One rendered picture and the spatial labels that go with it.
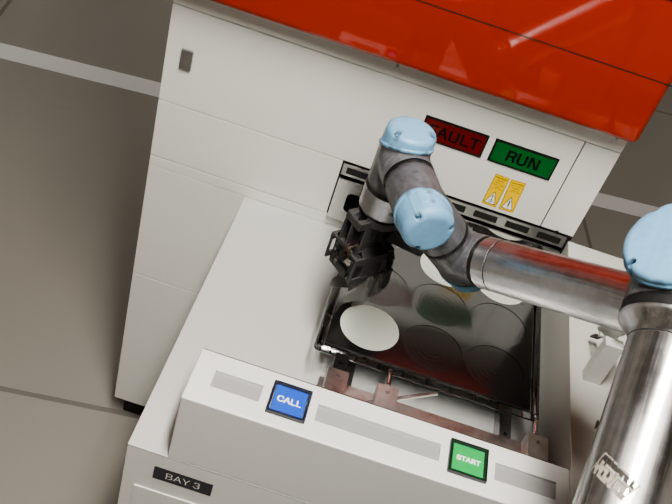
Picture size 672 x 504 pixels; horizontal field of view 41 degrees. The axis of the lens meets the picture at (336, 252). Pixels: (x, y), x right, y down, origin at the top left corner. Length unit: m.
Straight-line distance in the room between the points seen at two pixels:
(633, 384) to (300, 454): 0.51
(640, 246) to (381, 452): 0.48
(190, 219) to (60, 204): 1.14
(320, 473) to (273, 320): 0.36
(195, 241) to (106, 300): 0.81
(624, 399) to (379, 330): 0.64
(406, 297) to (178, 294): 0.63
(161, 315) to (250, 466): 0.82
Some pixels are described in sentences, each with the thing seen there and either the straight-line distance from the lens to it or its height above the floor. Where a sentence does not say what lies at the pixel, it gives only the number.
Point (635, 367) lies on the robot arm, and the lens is 0.92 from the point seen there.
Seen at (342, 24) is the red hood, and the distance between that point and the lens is 1.48.
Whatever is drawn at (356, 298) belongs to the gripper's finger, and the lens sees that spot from 1.45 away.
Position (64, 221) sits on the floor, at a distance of 2.88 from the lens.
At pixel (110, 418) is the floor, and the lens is 2.38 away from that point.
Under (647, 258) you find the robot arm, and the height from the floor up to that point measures 1.42.
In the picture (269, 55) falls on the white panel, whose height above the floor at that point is 1.14.
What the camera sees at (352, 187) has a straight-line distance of 1.68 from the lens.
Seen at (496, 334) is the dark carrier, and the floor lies 0.90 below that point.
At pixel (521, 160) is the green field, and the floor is 1.10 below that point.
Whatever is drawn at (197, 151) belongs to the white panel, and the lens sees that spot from 1.74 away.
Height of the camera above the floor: 1.92
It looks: 40 degrees down
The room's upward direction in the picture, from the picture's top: 19 degrees clockwise
